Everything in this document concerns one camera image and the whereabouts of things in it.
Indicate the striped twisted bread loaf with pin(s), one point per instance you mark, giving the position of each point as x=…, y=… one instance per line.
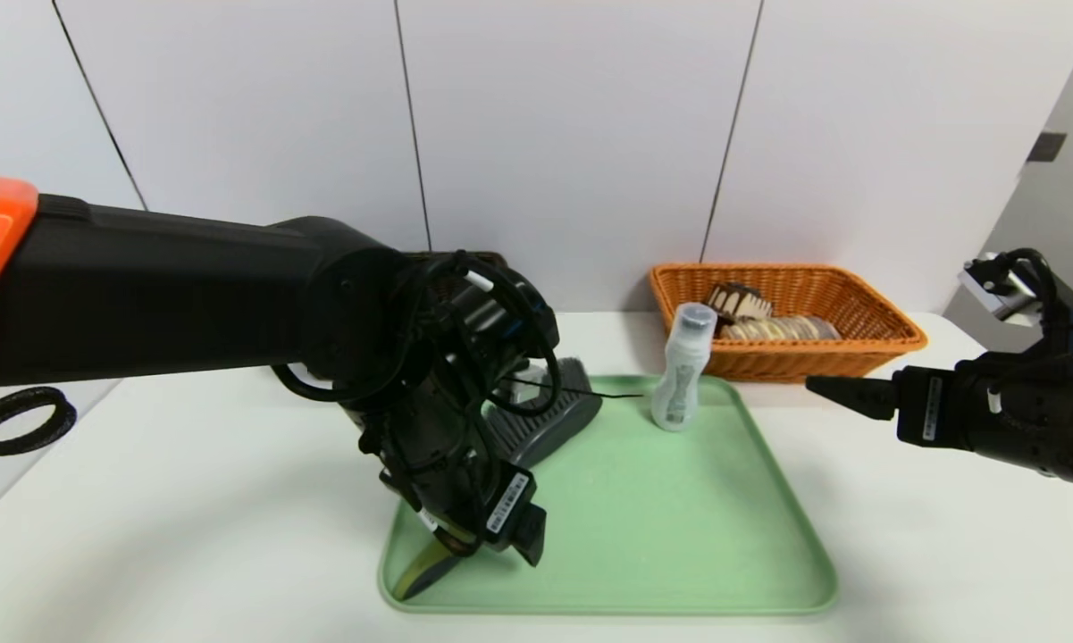
x=782, y=329

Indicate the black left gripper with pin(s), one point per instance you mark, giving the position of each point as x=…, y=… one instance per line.
x=507, y=504

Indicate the dark wall plate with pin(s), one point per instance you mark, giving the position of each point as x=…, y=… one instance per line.
x=1045, y=147

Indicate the dark brown wicker basket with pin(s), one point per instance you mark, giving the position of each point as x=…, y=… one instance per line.
x=498, y=261

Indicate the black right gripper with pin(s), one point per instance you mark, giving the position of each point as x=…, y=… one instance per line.
x=929, y=408

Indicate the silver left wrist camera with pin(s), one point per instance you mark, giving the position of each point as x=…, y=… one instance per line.
x=529, y=379

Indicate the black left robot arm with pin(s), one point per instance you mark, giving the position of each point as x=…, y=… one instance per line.
x=188, y=295

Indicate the chocolate blueberry cake slice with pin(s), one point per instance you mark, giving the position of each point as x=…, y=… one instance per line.
x=740, y=304

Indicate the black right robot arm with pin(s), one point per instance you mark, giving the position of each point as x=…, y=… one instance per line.
x=1054, y=429

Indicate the green plastic tray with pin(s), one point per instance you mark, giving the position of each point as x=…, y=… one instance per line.
x=661, y=518

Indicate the white plastic bottle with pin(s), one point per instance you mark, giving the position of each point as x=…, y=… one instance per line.
x=679, y=375

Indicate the orange wicker basket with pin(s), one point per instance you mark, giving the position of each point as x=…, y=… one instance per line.
x=795, y=362

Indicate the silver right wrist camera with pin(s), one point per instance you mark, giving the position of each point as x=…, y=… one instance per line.
x=996, y=290

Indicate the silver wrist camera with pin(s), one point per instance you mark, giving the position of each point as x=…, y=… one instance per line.
x=529, y=379
x=996, y=290

